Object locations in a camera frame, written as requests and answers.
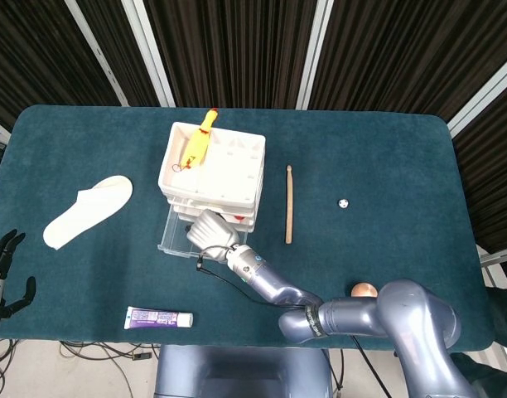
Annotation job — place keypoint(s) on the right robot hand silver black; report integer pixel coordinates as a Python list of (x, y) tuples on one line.
[(212, 234)]

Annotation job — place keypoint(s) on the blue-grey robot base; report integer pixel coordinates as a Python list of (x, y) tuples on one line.
[(220, 373)]

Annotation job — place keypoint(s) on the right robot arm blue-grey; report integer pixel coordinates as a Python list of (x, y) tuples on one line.
[(415, 315)]

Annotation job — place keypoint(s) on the wooden drumstick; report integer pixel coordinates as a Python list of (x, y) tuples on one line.
[(288, 207)]

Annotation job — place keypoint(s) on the yellow rubber chicken toy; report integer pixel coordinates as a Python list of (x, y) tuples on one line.
[(197, 143)]

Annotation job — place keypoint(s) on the purple white toothpaste tube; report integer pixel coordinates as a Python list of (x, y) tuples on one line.
[(154, 318)]

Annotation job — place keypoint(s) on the white slipper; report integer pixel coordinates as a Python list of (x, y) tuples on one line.
[(88, 211)]

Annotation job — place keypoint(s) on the small soccer ball toy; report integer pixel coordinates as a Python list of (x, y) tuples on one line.
[(343, 204)]

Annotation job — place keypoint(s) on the copper-coloured wooden egg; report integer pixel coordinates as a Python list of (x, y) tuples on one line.
[(363, 289)]

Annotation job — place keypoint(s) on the teal tablecloth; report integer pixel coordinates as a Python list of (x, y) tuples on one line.
[(361, 145)]

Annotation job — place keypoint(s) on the white plastic drawer cabinet frame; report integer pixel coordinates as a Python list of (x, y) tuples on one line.
[(228, 174)]

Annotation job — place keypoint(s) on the white frame post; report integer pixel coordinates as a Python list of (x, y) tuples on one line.
[(485, 91), (96, 54), (315, 54), (150, 54)]

